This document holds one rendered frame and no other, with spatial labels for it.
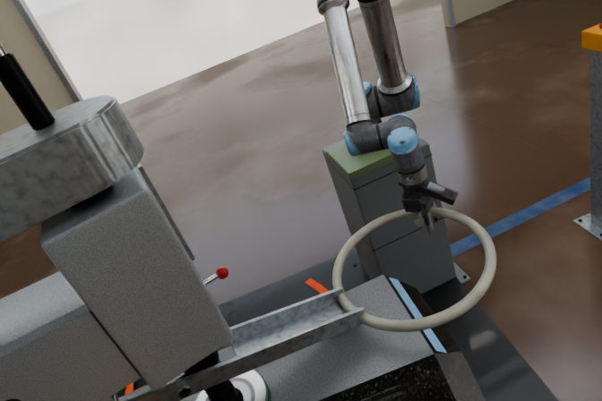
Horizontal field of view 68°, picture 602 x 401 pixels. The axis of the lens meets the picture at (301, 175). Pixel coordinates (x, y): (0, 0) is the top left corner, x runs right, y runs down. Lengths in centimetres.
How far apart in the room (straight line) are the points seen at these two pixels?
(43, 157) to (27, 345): 36
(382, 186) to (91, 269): 145
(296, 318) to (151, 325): 49
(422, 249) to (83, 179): 183
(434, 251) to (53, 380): 185
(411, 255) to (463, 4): 505
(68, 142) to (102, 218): 15
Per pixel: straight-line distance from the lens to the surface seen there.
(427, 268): 246
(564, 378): 225
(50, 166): 83
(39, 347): 99
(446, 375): 131
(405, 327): 125
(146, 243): 89
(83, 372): 104
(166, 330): 100
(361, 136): 150
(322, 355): 136
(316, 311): 136
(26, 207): 85
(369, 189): 205
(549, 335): 237
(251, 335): 130
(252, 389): 134
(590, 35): 236
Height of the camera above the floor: 186
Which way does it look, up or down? 28 degrees down
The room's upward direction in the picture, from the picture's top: 21 degrees counter-clockwise
